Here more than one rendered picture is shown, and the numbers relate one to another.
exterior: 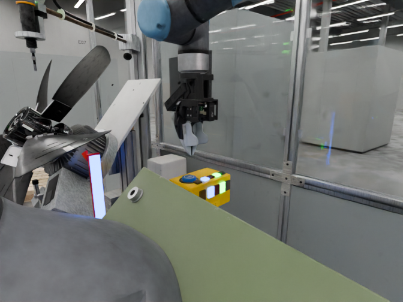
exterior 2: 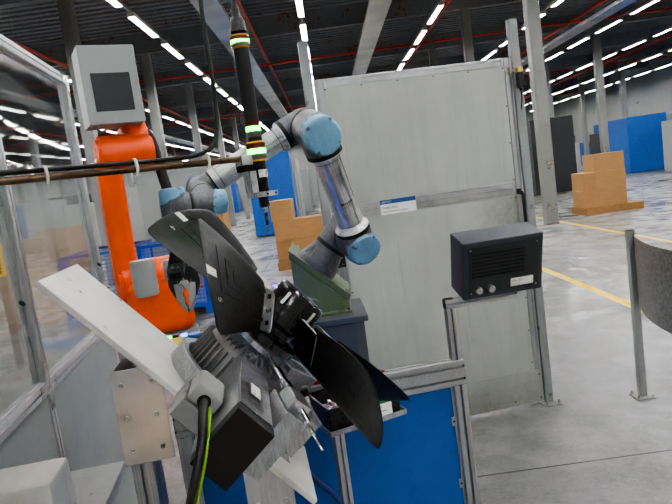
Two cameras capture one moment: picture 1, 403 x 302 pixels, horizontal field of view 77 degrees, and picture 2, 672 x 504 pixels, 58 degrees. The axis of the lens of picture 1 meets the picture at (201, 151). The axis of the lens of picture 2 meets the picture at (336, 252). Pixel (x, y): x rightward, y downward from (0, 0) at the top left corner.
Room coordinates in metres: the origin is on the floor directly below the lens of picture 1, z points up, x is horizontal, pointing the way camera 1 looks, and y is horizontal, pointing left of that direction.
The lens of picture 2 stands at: (1.77, 1.44, 1.47)
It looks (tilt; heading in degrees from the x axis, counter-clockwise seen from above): 7 degrees down; 218
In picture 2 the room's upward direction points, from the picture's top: 8 degrees counter-clockwise
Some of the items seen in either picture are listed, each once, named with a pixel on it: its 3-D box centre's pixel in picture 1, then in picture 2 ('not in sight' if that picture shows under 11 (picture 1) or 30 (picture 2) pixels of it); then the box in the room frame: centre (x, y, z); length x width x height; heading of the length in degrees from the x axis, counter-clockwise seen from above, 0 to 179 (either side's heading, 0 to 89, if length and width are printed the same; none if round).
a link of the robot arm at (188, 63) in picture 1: (194, 65); not in sight; (0.65, 0.02, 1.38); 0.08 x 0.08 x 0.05
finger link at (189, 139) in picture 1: (191, 140); (193, 295); (0.64, 0.03, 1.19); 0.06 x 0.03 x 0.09; 44
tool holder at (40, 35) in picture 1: (30, 20); (256, 176); (0.75, 0.46, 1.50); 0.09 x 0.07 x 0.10; 170
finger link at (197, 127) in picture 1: (199, 138); (182, 296); (0.66, 0.01, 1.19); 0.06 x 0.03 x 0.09; 44
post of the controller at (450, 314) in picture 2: not in sight; (451, 329); (0.11, 0.58, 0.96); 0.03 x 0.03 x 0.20; 45
